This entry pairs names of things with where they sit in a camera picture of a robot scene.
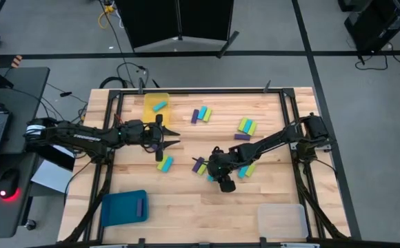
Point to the black caster wheel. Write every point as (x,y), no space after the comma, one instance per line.
(30,225)

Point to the clear plastic bin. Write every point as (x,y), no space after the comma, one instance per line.
(282,220)

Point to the blue plastic bin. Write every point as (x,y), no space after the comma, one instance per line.
(122,208)

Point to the black equipment cart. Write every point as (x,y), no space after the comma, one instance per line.
(379,20)

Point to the black aluminium rig frame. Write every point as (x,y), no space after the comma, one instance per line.
(200,91)

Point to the black folding partition screen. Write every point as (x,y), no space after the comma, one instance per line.
(176,20)

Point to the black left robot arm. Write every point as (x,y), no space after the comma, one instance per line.
(82,137)

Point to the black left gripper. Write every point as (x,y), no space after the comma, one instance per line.
(148,132)

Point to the yellow translucent plastic bin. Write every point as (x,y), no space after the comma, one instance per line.
(150,117)

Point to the orange striped small item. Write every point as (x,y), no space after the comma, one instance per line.
(16,61)

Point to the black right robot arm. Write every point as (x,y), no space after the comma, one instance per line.
(272,139)

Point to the black side desk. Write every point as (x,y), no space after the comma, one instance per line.
(24,103)

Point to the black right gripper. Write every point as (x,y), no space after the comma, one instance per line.
(220,165)

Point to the white flat sheet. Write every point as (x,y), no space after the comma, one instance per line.
(50,177)

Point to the black computer mouse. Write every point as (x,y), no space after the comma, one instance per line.
(8,184)

